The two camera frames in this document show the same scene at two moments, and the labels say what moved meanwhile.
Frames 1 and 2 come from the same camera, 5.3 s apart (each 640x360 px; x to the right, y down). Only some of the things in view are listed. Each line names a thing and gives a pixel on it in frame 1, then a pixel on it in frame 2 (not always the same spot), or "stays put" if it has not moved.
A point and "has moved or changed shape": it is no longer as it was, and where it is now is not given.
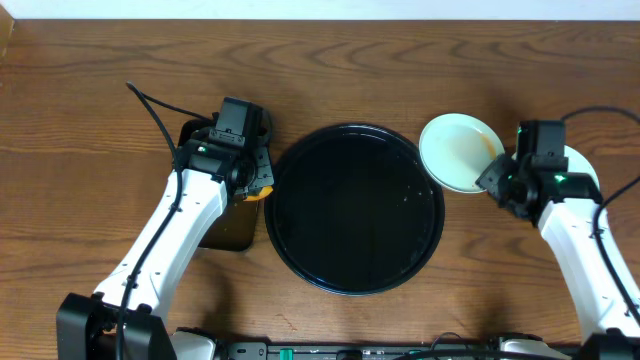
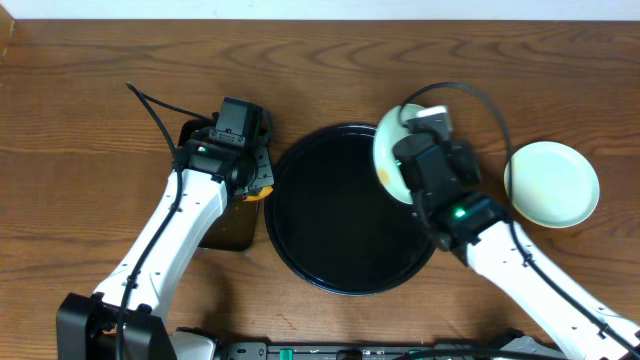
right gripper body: [500, 178] → [466, 163]
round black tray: [353, 209] stays put
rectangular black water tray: [235, 225] stays put
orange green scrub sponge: [265, 192] stays put
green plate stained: [455, 149] has moved or changed shape
